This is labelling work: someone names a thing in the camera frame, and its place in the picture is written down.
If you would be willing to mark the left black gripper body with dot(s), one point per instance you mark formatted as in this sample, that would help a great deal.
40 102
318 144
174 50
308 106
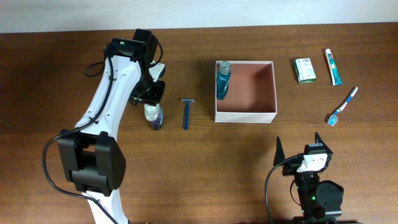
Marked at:
149 95

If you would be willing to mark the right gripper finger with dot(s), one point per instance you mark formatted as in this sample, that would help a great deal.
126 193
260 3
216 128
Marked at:
279 153
318 139

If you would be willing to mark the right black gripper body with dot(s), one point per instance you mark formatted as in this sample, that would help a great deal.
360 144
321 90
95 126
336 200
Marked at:
289 168

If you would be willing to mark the clear purple spray bottle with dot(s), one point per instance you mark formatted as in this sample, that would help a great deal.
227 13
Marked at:
154 115

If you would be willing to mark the teal mouthwash bottle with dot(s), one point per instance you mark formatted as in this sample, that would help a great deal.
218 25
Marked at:
223 77

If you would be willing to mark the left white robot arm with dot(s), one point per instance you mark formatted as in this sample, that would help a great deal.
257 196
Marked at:
90 155

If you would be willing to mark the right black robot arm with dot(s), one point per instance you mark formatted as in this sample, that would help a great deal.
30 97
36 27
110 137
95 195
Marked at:
320 201

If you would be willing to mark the blue white toothbrush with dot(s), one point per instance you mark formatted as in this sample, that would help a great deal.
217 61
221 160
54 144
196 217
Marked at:
333 118

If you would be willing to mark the blue disposable razor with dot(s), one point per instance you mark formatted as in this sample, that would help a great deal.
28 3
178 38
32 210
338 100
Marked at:
187 102

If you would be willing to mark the white teal toothpaste tube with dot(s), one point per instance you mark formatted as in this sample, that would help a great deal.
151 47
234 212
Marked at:
335 76

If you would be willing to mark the white box pink interior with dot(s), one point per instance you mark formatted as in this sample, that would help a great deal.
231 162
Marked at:
251 95

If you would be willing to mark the green white soap box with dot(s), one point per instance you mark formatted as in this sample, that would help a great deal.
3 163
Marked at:
304 70

